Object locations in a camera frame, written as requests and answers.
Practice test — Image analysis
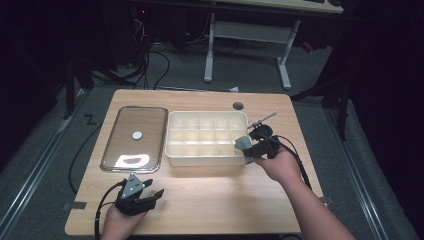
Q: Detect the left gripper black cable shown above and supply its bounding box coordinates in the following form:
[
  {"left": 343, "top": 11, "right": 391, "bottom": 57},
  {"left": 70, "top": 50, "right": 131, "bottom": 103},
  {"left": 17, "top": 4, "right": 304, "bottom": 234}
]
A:
[{"left": 94, "top": 180, "right": 129, "bottom": 240}]

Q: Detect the white divided storage box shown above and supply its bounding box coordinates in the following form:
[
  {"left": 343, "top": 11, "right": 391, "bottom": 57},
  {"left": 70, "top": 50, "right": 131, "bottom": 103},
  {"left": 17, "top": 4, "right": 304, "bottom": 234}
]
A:
[{"left": 164, "top": 110, "right": 252, "bottom": 167}]

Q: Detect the person's right hand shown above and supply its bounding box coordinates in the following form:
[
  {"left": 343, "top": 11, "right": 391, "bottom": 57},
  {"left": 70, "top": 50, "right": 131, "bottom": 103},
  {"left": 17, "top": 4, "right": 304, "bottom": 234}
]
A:
[{"left": 254, "top": 147, "right": 303, "bottom": 185}]

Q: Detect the person's left hand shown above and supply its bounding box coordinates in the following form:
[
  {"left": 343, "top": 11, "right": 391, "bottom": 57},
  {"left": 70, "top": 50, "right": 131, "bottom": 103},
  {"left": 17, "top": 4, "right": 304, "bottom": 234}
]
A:
[{"left": 101, "top": 204, "right": 148, "bottom": 240}]

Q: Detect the white-legged desk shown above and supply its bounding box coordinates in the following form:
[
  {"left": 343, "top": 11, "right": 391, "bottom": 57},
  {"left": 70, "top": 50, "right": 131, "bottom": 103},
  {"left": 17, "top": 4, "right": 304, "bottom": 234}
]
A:
[{"left": 203, "top": 0, "right": 344, "bottom": 91}]

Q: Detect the black floor cable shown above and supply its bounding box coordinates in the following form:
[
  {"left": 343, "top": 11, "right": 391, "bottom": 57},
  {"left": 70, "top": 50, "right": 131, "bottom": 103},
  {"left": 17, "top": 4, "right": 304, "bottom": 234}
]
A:
[{"left": 67, "top": 122, "right": 103, "bottom": 196}]

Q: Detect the grey sock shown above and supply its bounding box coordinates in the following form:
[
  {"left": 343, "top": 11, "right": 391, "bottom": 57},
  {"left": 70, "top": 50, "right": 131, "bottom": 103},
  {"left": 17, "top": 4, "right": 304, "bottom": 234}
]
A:
[{"left": 234, "top": 135, "right": 253, "bottom": 152}]

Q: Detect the transparent box lid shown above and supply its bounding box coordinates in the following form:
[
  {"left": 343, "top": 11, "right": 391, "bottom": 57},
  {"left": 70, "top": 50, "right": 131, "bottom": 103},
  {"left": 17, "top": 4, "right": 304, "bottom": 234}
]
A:
[{"left": 100, "top": 105, "right": 169, "bottom": 174}]

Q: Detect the metal floor rail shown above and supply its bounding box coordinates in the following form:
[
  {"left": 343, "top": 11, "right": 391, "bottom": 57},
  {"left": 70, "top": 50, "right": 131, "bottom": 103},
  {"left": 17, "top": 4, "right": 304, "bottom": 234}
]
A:
[
  {"left": 324, "top": 106, "right": 391, "bottom": 240},
  {"left": 0, "top": 89, "right": 86, "bottom": 234}
]

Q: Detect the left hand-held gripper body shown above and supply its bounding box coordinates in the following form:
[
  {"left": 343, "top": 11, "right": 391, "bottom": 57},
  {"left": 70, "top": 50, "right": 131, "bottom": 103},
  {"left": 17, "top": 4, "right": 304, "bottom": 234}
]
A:
[{"left": 114, "top": 172, "right": 158, "bottom": 217}]

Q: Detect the bundle of black cables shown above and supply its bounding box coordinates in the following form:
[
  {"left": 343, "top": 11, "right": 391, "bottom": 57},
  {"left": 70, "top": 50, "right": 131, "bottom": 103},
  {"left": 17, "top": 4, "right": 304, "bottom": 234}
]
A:
[{"left": 93, "top": 13, "right": 172, "bottom": 91}]

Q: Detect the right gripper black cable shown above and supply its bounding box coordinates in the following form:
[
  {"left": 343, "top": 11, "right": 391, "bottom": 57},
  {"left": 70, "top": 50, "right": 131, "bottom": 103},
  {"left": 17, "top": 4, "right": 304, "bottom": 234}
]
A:
[{"left": 271, "top": 133, "right": 313, "bottom": 192}]

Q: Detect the black metal stand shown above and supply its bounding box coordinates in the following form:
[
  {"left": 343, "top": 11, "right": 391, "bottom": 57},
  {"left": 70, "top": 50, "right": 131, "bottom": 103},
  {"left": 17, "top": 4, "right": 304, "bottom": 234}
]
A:
[
  {"left": 290, "top": 75, "right": 352, "bottom": 142},
  {"left": 62, "top": 59, "right": 95, "bottom": 120}
]

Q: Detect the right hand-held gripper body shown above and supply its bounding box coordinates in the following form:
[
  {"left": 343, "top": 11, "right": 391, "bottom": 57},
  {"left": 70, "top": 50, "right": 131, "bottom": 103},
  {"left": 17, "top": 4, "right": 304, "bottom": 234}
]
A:
[{"left": 247, "top": 111, "right": 281, "bottom": 160}]

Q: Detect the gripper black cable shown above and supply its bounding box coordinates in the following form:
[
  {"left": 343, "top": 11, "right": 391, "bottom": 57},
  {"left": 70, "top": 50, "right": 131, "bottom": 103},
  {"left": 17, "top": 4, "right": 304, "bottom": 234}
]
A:
[
  {"left": 271, "top": 133, "right": 313, "bottom": 192},
  {"left": 94, "top": 180, "right": 129, "bottom": 240}
]

